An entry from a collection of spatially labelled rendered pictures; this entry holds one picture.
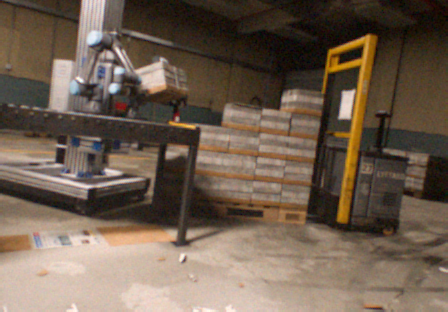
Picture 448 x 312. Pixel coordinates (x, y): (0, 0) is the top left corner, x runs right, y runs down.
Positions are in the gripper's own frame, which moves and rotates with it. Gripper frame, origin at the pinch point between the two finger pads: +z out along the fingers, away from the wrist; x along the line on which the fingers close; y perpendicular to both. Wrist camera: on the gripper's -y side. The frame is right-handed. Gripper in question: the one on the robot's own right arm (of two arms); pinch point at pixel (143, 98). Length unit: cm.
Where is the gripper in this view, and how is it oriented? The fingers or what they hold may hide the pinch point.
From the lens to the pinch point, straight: 289.5
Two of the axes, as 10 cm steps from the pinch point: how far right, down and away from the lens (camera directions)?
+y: -2.1, -9.7, 0.9
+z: 3.9, 0.0, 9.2
